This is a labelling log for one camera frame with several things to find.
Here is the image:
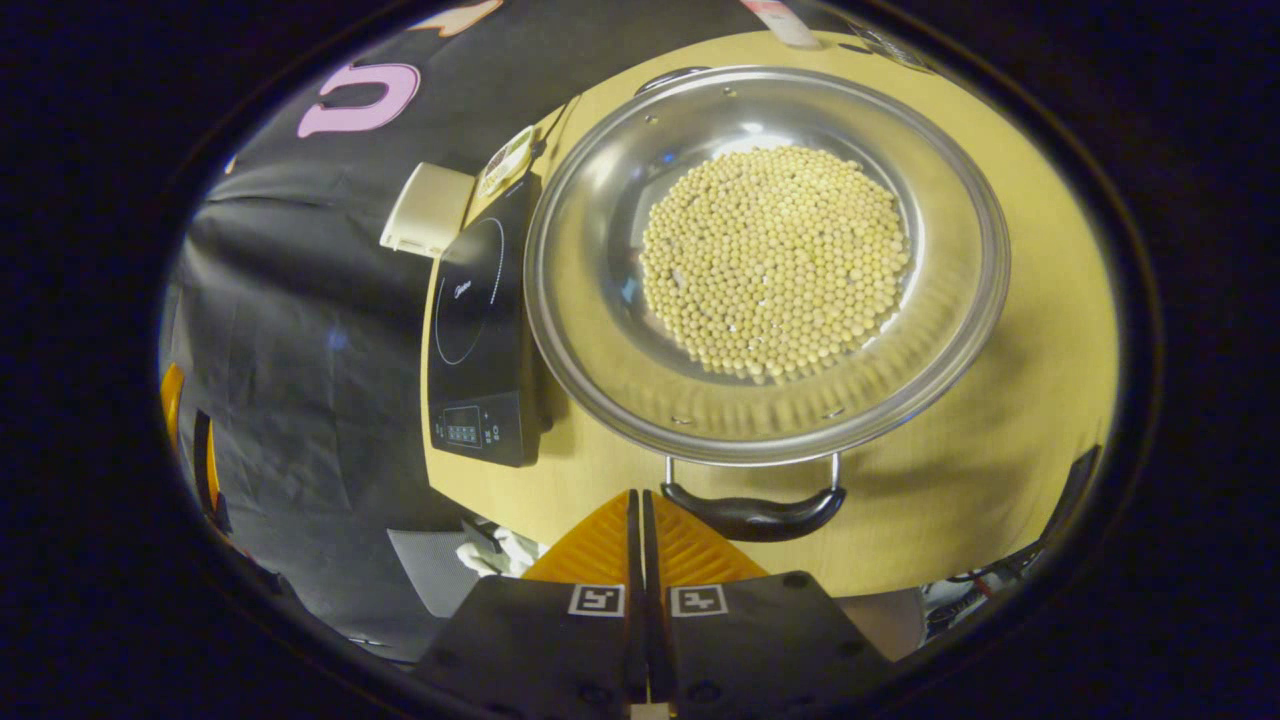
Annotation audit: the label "white crumpled cloth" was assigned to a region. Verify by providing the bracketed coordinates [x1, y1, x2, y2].
[457, 528, 548, 580]

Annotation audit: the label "metal wire rack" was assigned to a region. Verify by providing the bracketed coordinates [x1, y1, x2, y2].
[848, 20, 936, 74]

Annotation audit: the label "black cables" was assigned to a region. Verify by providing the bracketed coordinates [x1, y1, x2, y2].
[922, 444, 1103, 641]

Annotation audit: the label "white plastic toaster box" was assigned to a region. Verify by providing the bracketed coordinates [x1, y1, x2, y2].
[379, 162, 477, 260]

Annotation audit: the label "black backdrop cloth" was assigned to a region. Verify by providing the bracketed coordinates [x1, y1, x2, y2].
[160, 0, 766, 666]

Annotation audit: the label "steel pot with black handles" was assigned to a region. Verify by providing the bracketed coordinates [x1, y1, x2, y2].
[523, 65, 1012, 544]

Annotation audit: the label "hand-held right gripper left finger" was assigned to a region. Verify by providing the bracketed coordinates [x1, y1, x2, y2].
[415, 488, 646, 720]

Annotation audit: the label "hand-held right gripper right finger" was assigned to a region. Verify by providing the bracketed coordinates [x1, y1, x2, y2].
[643, 488, 893, 720]

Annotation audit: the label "clear bottle with pink label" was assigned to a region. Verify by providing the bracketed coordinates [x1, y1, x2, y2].
[742, 0, 823, 50]

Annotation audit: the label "pile of yellow soybeans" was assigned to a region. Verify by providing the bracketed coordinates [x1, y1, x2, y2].
[640, 145, 913, 385]

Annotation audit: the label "black induction cooktop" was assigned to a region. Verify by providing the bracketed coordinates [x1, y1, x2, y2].
[427, 175, 553, 469]

